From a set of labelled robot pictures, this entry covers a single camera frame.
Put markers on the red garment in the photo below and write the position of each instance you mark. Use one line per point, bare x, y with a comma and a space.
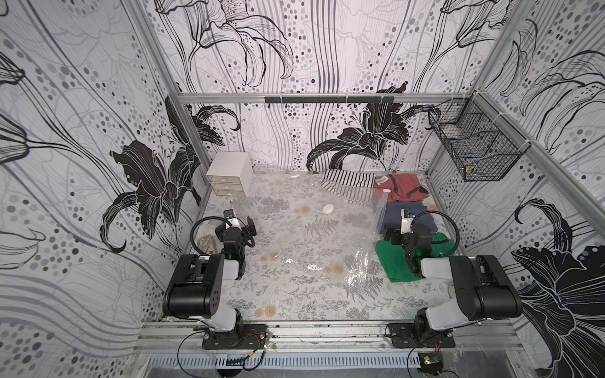
401, 187

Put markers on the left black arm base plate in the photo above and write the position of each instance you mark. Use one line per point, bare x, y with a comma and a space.
242, 337

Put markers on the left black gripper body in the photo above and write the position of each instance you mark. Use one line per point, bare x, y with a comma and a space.
244, 235

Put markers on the aluminium mounting rail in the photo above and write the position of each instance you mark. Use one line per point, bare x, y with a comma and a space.
316, 336

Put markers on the black wire wall basket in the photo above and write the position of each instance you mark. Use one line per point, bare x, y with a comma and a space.
473, 134

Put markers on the black wall hook rail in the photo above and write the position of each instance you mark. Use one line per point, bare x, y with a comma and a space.
316, 99

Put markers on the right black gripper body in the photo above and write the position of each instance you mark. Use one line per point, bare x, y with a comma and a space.
409, 237

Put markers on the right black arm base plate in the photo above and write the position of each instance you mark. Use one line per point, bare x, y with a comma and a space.
401, 336

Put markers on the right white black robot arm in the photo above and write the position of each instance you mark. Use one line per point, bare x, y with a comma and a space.
482, 289

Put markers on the green garment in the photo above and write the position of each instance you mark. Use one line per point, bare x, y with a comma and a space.
392, 257

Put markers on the small electronics board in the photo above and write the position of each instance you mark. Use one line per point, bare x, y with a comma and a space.
430, 364

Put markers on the black white striped garment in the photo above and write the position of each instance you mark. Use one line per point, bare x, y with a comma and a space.
353, 187

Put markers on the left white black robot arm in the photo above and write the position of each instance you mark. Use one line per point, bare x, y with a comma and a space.
195, 288

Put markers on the dark blue garment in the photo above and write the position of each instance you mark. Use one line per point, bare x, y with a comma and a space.
392, 215

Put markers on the white mini drawer unit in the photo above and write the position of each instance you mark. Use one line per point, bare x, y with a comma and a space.
230, 174

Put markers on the clear plastic vacuum bag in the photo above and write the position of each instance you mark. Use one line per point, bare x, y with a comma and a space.
315, 245

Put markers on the white slotted cable duct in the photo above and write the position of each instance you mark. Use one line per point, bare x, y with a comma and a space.
292, 361

